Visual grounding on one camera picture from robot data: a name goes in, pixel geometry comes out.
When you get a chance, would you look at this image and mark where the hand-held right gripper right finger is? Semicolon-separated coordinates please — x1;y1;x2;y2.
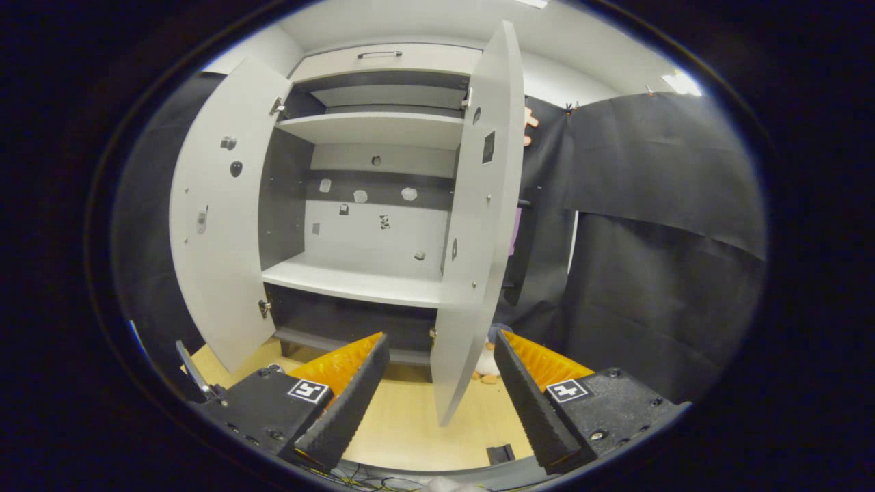
493;329;692;476

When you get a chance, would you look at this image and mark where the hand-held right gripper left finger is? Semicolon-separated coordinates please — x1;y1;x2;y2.
193;332;391;474

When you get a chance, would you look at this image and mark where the grey cabinet door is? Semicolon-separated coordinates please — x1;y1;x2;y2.
431;20;526;428
169;57;293;373

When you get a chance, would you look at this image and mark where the grey cabinet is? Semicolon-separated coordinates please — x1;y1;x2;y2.
258;42;483;366

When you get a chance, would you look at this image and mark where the grey cabinet drawer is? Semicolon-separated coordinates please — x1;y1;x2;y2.
291;43;483;84

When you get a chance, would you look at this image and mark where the plush penguin toy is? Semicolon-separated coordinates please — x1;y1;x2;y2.
474;323;515;385

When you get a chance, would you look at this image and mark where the black backdrop cloth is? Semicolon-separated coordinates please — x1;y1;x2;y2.
113;72;766;404

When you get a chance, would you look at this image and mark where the small ceiling light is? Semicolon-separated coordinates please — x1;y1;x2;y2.
662;70;703;97

